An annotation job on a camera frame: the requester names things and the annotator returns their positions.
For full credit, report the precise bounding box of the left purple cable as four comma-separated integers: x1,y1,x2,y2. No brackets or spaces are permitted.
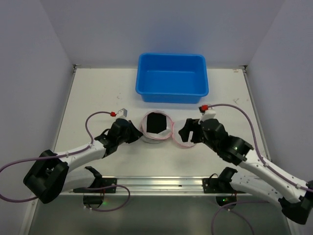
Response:
0,111,131,212

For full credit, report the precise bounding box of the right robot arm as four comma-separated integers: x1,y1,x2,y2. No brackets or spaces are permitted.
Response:
179,118,313,225

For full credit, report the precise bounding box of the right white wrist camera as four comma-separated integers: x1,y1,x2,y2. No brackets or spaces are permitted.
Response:
199,105,216,122

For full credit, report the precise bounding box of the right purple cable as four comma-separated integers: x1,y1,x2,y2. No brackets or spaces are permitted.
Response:
211,104,313,235

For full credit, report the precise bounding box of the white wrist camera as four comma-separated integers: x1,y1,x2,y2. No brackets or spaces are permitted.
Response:
110,108,128,118
199,105,216,122

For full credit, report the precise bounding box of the purple cable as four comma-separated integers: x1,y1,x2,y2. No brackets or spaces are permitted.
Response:
0,111,131,212
211,104,313,235

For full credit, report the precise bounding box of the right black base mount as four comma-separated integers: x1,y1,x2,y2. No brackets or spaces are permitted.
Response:
202,173,237,207

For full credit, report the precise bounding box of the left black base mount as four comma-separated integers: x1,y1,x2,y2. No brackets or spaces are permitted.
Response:
73,178,117,209

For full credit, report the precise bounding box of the aluminium mounting rail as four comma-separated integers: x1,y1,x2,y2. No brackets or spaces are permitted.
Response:
66,175,247,196

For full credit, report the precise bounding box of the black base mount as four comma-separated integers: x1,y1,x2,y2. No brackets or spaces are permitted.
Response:
202,173,237,207
73,178,117,209

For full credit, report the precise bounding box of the blue plastic tub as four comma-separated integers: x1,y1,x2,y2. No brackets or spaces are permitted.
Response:
135,53,209,104

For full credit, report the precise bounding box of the white mesh laundry bag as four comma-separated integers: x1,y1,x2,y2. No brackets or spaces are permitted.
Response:
139,110,195,148

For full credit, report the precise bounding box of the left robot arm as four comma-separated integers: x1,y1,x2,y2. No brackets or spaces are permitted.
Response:
23,118,143,204

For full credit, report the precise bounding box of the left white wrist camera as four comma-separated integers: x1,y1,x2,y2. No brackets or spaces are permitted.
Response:
110,108,128,118

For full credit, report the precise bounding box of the black bra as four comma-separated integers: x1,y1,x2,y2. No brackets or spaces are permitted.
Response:
146,112,167,134

